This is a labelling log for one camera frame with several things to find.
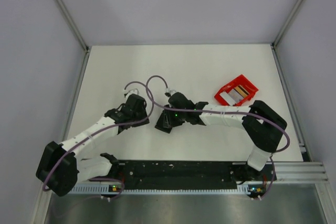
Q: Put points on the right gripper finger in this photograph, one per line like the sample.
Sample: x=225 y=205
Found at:
x=175 y=121
x=161 y=121

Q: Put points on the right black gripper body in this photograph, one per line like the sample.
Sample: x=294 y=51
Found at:
x=184 y=115

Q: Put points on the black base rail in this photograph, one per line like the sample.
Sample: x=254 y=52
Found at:
x=186 y=174

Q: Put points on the white credit card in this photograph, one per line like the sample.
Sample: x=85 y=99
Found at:
x=227 y=98

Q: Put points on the black leather card holder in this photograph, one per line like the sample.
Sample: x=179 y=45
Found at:
x=164 y=127

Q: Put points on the right aluminium frame post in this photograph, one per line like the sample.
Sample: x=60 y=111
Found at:
x=288 y=22

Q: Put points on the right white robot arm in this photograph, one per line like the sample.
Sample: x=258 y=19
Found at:
x=262 y=124

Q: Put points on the grey slotted cable duct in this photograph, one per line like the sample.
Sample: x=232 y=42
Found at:
x=107 y=189

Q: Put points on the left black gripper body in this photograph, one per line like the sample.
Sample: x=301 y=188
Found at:
x=140 y=115

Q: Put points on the aluminium frame post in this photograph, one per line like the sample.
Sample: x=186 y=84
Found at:
x=71 y=24
x=288 y=22

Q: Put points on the left aluminium frame post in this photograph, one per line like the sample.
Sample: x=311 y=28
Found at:
x=71 y=24

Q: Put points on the gold striped credit card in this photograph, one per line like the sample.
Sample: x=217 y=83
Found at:
x=241 y=90

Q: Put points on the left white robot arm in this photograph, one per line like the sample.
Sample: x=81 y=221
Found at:
x=64 y=165

